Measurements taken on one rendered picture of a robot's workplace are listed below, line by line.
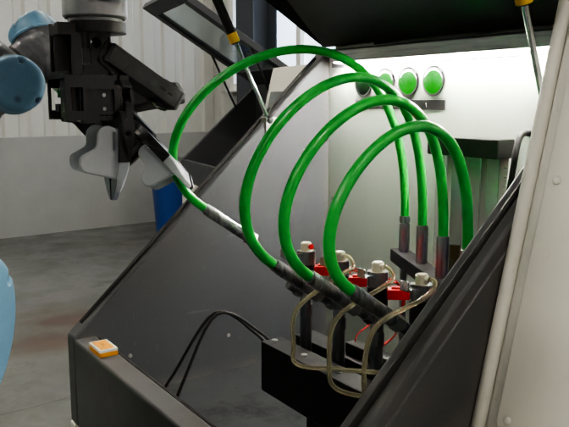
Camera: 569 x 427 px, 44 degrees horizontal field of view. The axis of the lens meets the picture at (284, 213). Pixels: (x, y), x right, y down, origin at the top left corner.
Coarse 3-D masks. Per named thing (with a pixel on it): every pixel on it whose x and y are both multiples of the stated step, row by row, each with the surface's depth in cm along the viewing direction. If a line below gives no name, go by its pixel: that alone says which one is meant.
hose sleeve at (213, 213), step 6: (204, 210) 110; (210, 210) 110; (216, 210) 110; (210, 216) 110; (216, 216) 110; (222, 216) 110; (216, 222) 111; (222, 222) 110; (228, 222) 111; (234, 222) 111; (228, 228) 111; (234, 228) 111; (240, 228) 111; (234, 234) 112; (240, 234) 111
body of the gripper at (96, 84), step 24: (72, 24) 81; (96, 24) 81; (120, 24) 83; (72, 48) 82; (96, 48) 83; (72, 72) 82; (96, 72) 84; (48, 96) 86; (72, 96) 82; (96, 96) 83; (120, 96) 84; (72, 120) 82; (96, 120) 83
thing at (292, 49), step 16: (272, 48) 108; (288, 48) 109; (304, 48) 109; (320, 48) 110; (240, 64) 107; (352, 64) 111; (192, 112) 107; (176, 128) 107; (176, 144) 107; (400, 144) 114; (176, 160) 108; (400, 160) 115; (176, 176) 108; (400, 176) 116; (192, 192) 109
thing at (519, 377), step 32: (544, 96) 76; (544, 128) 76; (544, 160) 76; (544, 192) 75; (512, 224) 78; (544, 224) 74; (512, 256) 77; (544, 256) 73; (512, 288) 77; (544, 288) 73; (512, 320) 76; (544, 320) 72; (512, 352) 75; (544, 352) 72; (480, 384) 78; (512, 384) 74; (544, 384) 71; (480, 416) 77; (512, 416) 74; (544, 416) 71
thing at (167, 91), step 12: (120, 48) 84; (108, 60) 83; (120, 60) 84; (132, 60) 85; (120, 72) 85; (132, 72) 85; (144, 72) 86; (132, 84) 87; (144, 84) 86; (156, 84) 87; (168, 84) 88; (144, 96) 90; (156, 96) 87; (168, 96) 88; (180, 96) 89; (168, 108) 90
